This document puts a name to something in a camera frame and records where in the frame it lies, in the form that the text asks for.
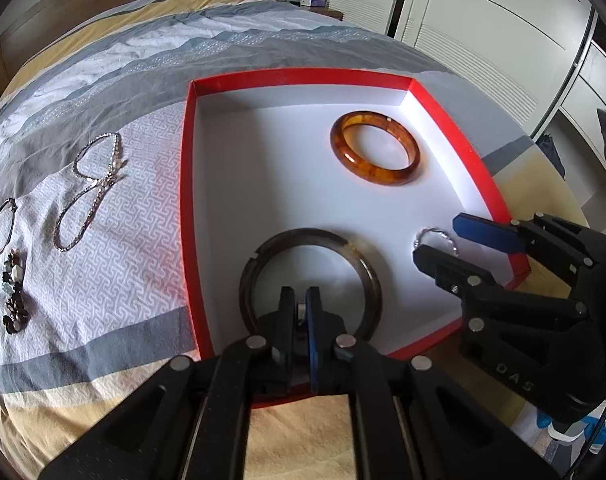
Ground amber bangle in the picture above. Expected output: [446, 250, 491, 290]
[330, 112, 420, 183]

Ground white wardrobe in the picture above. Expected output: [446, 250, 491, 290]
[313, 0, 606, 161]

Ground rhinestone necklace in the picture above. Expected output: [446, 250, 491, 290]
[54, 132, 128, 252]

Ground red shallow cardboard box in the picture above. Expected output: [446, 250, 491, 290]
[181, 66, 531, 408]

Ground brown beaded bracelet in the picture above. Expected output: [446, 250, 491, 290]
[0, 249, 31, 333]

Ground thin dark bangle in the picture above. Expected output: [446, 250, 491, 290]
[0, 198, 18, 253]

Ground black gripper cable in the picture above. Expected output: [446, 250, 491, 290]
[566, 395, 606, 480]

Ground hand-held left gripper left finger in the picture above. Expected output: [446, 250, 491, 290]
[38, 286, 304, 480]

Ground bed with striped duvet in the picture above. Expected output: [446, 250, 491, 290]
[0, 0, 591, 480]

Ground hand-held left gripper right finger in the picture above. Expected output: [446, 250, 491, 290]
[305, 286, 559, 480]

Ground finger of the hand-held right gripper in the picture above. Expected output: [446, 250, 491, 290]
[453, 212, 606, 273]
[413, 244, 589, 331]

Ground silver twisted ring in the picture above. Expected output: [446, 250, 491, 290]
[413, 226, 458, 256]

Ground dark brown bangle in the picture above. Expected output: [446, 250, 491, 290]
[239, 228, 382, 346]

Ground dark cloth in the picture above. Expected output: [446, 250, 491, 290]
[536, 134, 569, 181]

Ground wooden headboard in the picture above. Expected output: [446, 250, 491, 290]
[0, 0, 274, 91]

